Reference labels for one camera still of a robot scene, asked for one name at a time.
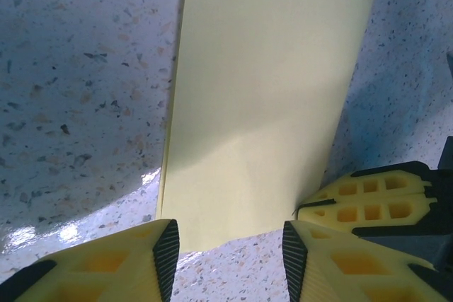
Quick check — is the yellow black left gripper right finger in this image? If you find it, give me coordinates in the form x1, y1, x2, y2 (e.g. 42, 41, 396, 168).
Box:
282, 219, 453, 302

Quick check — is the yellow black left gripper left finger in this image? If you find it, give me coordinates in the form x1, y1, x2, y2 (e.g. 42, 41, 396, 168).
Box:
0, 219, 181, 302

